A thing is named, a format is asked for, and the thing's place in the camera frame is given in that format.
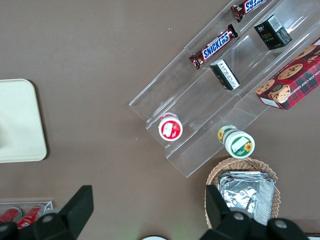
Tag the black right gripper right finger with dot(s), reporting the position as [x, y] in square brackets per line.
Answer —
[237, 227]

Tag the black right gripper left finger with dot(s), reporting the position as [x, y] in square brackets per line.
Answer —
[62, 222]

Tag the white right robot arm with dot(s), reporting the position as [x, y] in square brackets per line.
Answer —
[155, 238]

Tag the light wicker basket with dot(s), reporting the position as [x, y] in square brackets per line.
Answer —
[240, 165]

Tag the beige plastic tray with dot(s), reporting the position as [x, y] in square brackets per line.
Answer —
[20, 120]

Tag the clear acrylic bottle rack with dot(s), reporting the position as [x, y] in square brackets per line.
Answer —
[48, 205]

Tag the silver foil packets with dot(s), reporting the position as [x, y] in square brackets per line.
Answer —
[250, 197]

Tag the green lid yogurt cup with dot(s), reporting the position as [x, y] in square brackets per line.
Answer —
[238, 145]

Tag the red lid yogurt cup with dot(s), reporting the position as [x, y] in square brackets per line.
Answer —
[170, 128]

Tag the clear acrylic stepped shelf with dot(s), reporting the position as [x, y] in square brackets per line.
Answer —
[200, 107]

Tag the small black carton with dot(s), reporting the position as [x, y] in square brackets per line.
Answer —
[225, 75]
[272, 33]

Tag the red tartan cookie box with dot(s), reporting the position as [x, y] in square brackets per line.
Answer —
[290, 80]

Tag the Snickers chocolate bar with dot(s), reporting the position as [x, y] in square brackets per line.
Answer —
[215, 46]
[247, 7]

